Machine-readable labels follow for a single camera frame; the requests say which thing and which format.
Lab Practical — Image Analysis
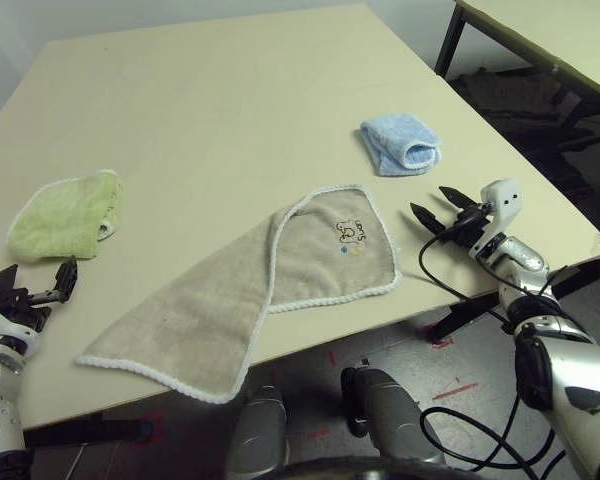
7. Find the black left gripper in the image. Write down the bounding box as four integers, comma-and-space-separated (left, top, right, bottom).
0, 255, 80, 334

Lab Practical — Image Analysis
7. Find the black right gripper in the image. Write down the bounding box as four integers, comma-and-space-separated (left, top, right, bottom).
409, 185, 504, 257

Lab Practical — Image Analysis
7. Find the beige towel with white trim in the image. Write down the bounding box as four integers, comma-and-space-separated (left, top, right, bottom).
74, 183, 405, 405

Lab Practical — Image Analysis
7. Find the green folded towel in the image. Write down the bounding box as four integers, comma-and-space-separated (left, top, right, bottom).
7, 168, 125, 264

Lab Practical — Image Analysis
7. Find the blue folded towel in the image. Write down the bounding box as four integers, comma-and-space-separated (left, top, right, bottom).
355, 113, 444, 179

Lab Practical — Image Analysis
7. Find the black table leg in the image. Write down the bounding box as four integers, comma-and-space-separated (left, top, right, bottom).
23, 418, 154, 449
426, 253, 600, 347

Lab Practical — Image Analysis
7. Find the silver robot left leg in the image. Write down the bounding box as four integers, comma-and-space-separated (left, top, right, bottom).
224, 384, 289, 480

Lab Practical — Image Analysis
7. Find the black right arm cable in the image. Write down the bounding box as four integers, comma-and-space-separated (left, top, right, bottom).
418, 219, 569, 474

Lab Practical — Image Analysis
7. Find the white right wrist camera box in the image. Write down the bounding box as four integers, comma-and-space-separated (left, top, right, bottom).
468, 177, 522, 257

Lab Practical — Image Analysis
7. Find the beige table with black frame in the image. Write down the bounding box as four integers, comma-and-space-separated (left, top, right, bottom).
433, 0, 600, 156

